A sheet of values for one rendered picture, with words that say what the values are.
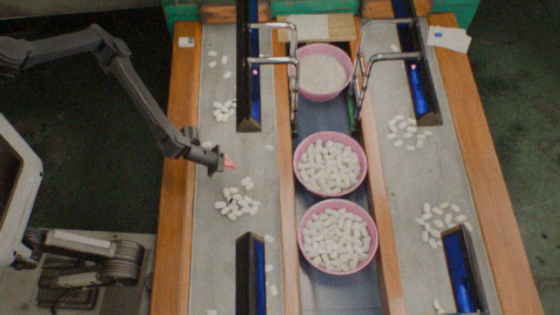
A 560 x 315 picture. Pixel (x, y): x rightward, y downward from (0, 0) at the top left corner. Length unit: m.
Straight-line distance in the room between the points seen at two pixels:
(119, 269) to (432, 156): 1.17
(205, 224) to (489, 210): 0.98
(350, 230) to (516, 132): 1.56
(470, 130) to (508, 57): 1.46
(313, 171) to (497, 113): 1.55
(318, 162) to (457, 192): 0.50
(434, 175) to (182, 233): 0.92
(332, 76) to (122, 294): 1.19
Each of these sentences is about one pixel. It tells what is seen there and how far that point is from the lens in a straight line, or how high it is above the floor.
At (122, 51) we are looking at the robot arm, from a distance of 1.72.
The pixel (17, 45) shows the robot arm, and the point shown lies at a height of 1.33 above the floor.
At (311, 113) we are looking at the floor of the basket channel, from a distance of 2.02.
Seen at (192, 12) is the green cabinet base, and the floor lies 0.81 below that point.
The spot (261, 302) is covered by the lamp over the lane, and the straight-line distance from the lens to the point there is 1.28.
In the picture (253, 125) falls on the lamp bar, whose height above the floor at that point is 1.08.
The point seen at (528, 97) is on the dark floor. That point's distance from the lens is 3.25.
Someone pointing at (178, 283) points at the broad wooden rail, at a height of 0.76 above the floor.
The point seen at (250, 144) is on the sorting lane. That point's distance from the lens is 1.86.
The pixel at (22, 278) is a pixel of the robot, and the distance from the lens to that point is 2.16.
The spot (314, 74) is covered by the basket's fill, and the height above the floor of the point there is 0.74.
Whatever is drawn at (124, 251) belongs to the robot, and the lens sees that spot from 1.70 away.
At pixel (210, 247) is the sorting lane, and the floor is 0.74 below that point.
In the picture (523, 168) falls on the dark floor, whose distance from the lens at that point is 2.96.
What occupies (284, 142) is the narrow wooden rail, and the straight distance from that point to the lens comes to 1.83.
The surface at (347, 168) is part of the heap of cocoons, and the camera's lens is 1.83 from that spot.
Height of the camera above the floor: 2.32
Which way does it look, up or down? 61 degrees down
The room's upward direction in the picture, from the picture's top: 1 degrees counter-clockwise
